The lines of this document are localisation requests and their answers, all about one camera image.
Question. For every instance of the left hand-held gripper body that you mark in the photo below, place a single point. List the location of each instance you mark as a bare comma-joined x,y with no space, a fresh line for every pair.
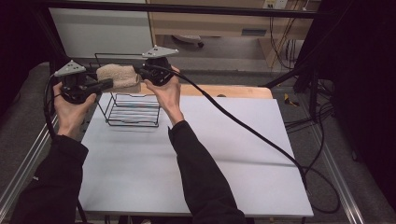
74,85

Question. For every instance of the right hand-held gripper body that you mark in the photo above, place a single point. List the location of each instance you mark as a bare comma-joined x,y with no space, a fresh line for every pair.
159,68

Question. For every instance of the beige towel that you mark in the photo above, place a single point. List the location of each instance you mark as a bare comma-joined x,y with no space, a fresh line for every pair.
120,77

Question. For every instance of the person's left hand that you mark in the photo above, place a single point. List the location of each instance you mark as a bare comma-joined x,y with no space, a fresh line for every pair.
71,112

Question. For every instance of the person's right hand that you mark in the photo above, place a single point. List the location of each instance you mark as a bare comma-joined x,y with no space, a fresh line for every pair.
168,95

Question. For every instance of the grey chair base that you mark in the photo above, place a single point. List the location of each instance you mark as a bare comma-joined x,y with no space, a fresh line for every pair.
188,39

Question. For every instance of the white panel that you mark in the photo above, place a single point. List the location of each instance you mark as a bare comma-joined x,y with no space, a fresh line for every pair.
99,31

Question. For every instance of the wooden desk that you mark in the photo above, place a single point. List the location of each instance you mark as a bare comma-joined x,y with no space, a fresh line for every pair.
230,25

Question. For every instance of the yellow black tape piece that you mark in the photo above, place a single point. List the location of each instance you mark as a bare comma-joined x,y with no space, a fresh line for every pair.
291,100

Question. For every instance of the black curtain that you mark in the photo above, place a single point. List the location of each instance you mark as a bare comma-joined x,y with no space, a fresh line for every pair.
364,77

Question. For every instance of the black metal frame bar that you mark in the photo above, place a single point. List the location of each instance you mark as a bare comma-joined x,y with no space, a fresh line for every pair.
186,8

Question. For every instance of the aluminium rail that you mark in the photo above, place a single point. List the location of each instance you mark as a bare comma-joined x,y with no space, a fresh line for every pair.
339,180
21,180

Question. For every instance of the white wall socket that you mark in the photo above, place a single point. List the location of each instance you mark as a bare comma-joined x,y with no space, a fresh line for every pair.
275,3

